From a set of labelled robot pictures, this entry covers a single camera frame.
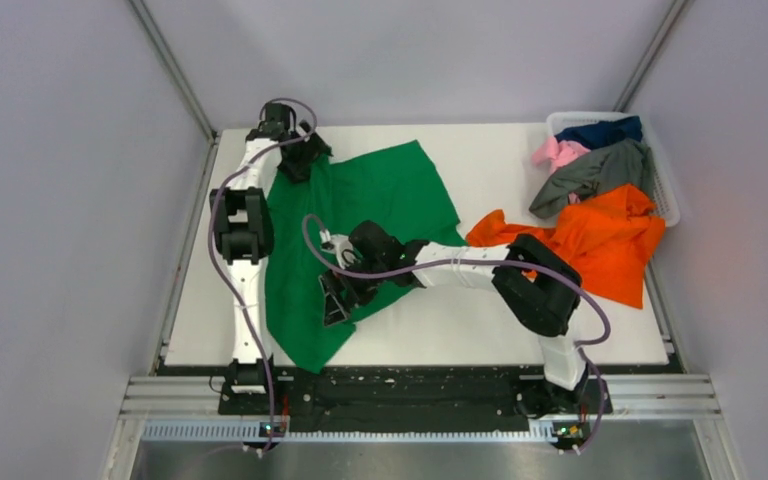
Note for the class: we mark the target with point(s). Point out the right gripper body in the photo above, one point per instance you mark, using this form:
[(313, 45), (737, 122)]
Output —
[(377, 263)]

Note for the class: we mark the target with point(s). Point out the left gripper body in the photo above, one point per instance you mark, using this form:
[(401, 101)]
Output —
[(303, 128)]

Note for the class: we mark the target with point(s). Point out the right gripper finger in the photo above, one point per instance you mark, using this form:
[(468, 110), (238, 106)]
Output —
[(361, 292), (337, 310)]

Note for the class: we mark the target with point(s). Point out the green t shirt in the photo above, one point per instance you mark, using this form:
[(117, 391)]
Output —
[(398, 187)]

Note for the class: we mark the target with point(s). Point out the orange t shirt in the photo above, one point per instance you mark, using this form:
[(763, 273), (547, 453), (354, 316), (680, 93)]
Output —
[(608, 239)]

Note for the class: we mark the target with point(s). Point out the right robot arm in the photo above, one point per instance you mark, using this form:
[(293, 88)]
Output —
[(539, 288)]

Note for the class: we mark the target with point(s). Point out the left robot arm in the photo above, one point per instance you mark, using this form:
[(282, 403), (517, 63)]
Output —
[(241, 235)]

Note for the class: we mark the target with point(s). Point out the pink t shirt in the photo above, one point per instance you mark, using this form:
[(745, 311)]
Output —
[(556, 154)]

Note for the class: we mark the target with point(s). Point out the navy blue t shirt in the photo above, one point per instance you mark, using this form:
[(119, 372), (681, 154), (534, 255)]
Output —
[(603, 133)]

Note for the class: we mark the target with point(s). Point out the grey t shirt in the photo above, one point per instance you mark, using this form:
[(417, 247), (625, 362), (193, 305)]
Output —
[(628, 162)]

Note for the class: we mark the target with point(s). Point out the white plastic laundry basket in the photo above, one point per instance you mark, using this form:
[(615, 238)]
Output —
[(664, 195)]

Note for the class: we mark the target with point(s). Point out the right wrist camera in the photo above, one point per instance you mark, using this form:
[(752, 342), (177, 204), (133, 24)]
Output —
[(340, 247)]

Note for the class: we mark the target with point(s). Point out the white cable duct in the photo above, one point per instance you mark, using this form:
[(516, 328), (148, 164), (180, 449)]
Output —
[(256, 432)]

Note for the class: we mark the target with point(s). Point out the aluminium frame rail left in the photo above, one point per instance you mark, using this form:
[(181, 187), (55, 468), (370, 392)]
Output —
[(171, 67)]

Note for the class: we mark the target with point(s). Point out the aluminium frame rail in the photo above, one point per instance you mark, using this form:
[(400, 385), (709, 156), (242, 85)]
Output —
[(171, 67), (676, 11)]

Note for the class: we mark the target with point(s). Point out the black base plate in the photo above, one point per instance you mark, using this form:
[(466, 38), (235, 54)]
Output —
[(389, 399)]

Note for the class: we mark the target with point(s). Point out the aluminium frame rail right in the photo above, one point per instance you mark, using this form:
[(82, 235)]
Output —
[(676, 11)]

